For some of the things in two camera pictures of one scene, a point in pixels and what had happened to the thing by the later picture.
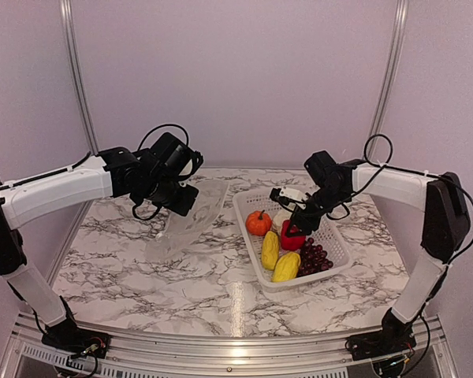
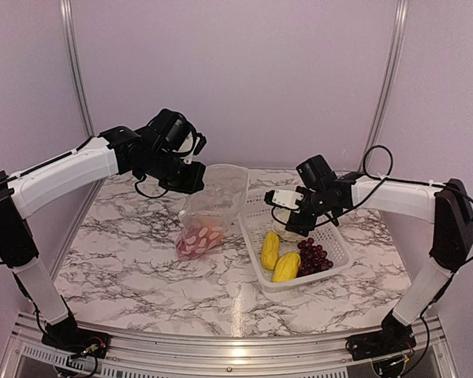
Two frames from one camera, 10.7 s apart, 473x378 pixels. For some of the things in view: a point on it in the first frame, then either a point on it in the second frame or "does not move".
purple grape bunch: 313,259 does not move
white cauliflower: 278,218 does not move
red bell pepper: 291,242 → 194,242
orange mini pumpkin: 258,223 → 215,232
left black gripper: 183,206 → 192,183
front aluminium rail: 135,356 does not move
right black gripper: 303,220 does not move
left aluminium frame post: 83,105 does not move
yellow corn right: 286,267 does not move
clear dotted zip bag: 177,232 → 206,216
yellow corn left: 270,250 does not move
